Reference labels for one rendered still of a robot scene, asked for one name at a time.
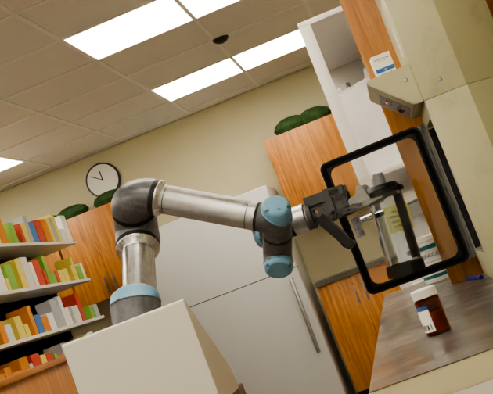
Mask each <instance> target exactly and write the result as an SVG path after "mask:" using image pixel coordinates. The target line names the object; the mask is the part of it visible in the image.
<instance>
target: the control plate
mask: <svg viewBox="0 0 493 394"><path fill-rule="evenodd" d="M385 100H387V101H388V102H387V103H389V104H386V101H385ZM380 105H382V106H385V107H387V108H389V109H392V110H394V111H396V112H398V110H399V109H397V108H398V107H399V106H402V107H401V109H402V110H404V111H405V112H403V111H402V112H403V113H402V114H404V115H406V116H409V114H410V109H411V108H408V107H407V106H403V105H402V104H399V103H397V102H394V101H392V100H390V99H388V98H384V97H383V96H380Z"/></svg>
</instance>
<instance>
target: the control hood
mask: <svg viewBox="0 0 493 394"><path fill-rule="evenodd" d="M366 85H367V89H368V93H369V100H370V101H371V102H373V103H376V104H377V105H380V96H383V97H384V98H387V99H390V100H392V101H394V102H397V103H399V104H402V105H403V106H407V107H408V108H411V109H410V114H409V116H406V117H409V118H411V119H412V118H413V119H414V118H416V117H418V116H420V115H421V111H422V108H423V101H424V100H423V97H422V94H421V92H420V90H419V86H418V84H417V82H416V79H415V77H414V74H413V72H412V69H411V67H410V65H406V66H403V67H400V68H398V69H396V70H392V71H391V72H388V73H385V74H383V75H380V76H378V77H375V78H373V79H371V80H369V81H367V82H366ZM380 106H381V105H380ZM382 107H385V106H382ZM385 108H386V107H385ZM387 109H389V108H387ZM390 110H392V109H390ZM392 111H394V110H392ZM395 112H396V111H395ZM396 113H399V112H396ZM400 114H401V115H404V114H402V113H400ZM404 116H405V115H404Z"/></svg>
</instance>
